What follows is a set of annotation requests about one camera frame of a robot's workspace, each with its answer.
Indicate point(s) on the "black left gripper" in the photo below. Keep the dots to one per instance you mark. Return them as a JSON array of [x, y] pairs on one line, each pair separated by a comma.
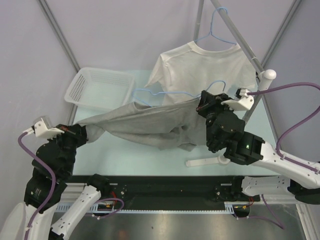
[[77, 131]]

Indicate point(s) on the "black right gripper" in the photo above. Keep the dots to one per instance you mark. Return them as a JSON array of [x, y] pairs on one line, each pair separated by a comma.
[[209, 101]]

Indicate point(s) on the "grey t shirt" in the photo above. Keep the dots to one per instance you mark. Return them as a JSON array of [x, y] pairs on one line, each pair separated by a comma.
[[165, 127]]

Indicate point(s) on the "white t shirt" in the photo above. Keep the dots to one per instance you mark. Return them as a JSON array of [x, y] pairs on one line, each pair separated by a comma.
[[191, 69]]

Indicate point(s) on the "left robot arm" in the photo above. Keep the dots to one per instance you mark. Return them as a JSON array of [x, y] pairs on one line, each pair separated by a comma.
[[54, 150]]

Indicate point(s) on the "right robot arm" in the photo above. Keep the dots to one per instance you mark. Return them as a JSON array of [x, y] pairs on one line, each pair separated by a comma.
[[226, 131]]

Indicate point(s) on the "white plastic basket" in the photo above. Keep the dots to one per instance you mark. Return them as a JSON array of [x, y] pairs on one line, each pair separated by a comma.
[[100, 89]]

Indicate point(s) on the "grey clothes rack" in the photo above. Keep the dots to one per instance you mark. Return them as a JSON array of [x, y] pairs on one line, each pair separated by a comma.
[[264, 77]]

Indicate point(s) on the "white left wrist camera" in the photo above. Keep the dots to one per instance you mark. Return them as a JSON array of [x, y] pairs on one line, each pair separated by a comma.
[[42, 128]]

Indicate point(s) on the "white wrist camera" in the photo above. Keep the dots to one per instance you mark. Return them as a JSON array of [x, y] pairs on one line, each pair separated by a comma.
[[242, 101], [42, 128]]

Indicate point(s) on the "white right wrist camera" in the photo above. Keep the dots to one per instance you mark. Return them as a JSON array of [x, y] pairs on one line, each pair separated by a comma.
[[242, 101]]

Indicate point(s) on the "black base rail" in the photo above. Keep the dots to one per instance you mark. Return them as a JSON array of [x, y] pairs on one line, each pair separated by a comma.
[[178, 193]]

